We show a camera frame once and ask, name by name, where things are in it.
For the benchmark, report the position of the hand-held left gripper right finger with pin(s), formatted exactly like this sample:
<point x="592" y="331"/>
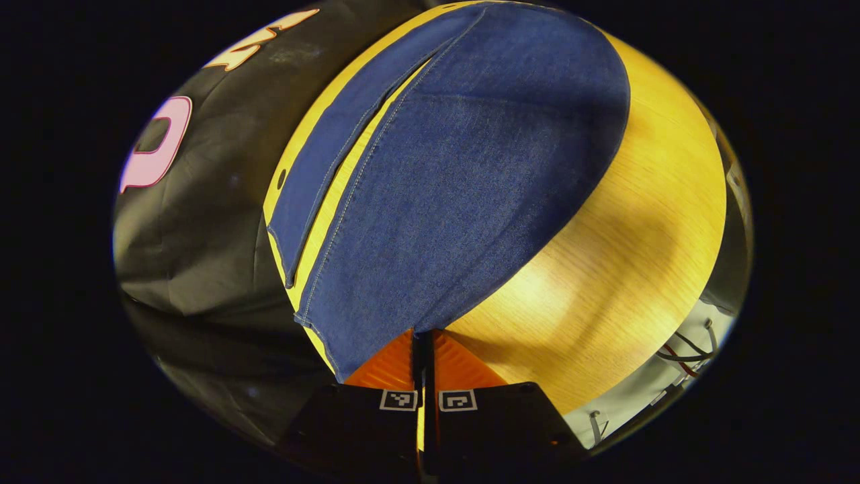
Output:
<point x="497" y="423"/>

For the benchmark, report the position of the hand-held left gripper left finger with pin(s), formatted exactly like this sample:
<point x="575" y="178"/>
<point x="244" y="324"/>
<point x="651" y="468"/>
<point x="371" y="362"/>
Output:
<point x="356" y="423"/>

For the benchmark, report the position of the blue denim jeans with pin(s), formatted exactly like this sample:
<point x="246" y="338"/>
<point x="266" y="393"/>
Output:
<point x="463" y="181"/>

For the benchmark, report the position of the black backdrop cloth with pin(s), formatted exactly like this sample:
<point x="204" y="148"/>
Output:
<point x="215" y="242"/>

